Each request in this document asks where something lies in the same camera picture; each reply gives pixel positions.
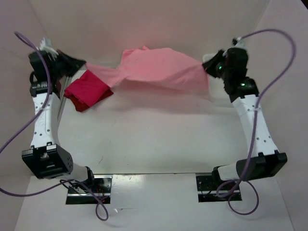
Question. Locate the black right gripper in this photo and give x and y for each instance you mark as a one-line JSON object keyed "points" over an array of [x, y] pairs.
{"points": [[208, 66]]}

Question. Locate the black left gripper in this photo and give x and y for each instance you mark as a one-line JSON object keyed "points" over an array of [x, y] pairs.
{"points": [[74, 65]]}

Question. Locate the magenta t shirt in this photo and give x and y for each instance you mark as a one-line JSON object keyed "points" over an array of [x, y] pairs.
{"points": [[88, 88]]}

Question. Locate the light pink t shirt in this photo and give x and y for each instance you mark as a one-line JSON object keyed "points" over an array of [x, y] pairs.
{"points": [[163, 67]]}

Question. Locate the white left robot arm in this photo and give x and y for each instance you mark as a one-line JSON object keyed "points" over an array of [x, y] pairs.
{"points": [[46, 158]]}

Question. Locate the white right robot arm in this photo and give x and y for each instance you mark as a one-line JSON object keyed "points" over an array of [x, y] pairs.
{"points": [[264, 158]]}

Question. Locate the white plastic basket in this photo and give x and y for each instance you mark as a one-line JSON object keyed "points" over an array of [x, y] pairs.
{"points": [[215, 84]]}

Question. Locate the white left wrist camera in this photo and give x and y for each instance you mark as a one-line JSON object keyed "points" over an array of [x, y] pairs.
{"points": [[45, 45]]}

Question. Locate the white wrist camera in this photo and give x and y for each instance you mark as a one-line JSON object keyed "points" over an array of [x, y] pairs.
{"points": [[45, 45], [238, 43]]}

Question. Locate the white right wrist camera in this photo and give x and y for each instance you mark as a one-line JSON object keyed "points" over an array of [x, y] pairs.
{"points": [[238, 43]]}

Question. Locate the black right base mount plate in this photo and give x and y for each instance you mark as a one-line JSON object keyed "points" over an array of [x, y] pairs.
{"points": [[207, 187]]}

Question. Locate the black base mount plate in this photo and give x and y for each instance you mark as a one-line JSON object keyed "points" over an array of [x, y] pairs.
{"points": [[207, 187], [79, 195]]}

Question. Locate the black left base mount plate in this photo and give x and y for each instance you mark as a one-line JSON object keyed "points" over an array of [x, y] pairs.
{"points": [[79, 195]]}

